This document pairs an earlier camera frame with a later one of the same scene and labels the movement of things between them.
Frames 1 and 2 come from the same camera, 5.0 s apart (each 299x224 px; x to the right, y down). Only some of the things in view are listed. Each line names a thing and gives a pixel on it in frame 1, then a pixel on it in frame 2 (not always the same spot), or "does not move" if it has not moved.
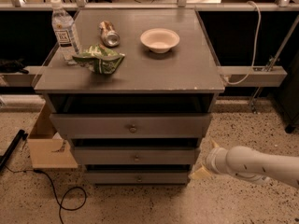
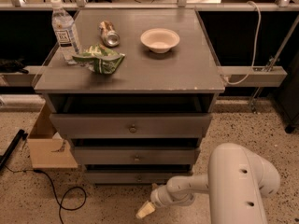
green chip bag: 100,59 does not move
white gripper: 212,161 → 160,197
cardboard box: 48,148 does not move
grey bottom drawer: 139,177 does not move
